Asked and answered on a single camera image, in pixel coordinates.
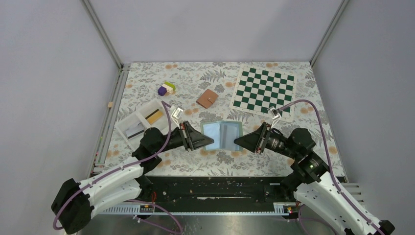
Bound right aluminium frame post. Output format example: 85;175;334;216
310;0;350;67

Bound controller board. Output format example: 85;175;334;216
139;204;155;213
283;205;300;214

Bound left controller board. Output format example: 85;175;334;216
139;204;155;213

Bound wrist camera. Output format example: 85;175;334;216
268;106;282;128
169;106;184;127

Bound brown leather wallet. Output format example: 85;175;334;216
196;89;218;109

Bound aluminium frame post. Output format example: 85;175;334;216
310;0;350;67
80;0;123;70

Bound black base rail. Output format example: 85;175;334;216
137;174;302;208

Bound green card holder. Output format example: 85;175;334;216
201;120;243;151

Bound clear plastic divided tray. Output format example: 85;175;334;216
115;99;168;150

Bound grey card in tray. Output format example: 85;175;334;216
125;126;144;139

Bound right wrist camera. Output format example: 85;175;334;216
268;106;282;128

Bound gold card in tray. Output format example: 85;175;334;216
145;109;163;125

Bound purple toy block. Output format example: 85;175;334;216
158;86;168;96

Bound cream toy block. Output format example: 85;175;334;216
162;83;174;94

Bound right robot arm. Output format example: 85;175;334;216
234;122;395;235

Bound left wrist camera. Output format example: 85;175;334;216
169;106;184;127

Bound right controller board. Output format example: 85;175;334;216
283;205;300;214

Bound left aluminium frame post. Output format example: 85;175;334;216
80;0;123;70

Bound floral table cloth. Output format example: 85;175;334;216
116;62;346;176

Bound perforated metal strip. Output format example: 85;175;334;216
100;202;297;216

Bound green white chess mat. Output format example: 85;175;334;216
229;65;299;116

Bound lime green toy block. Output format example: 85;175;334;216
164;81;176;91

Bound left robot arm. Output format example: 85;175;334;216
51;121;214;235

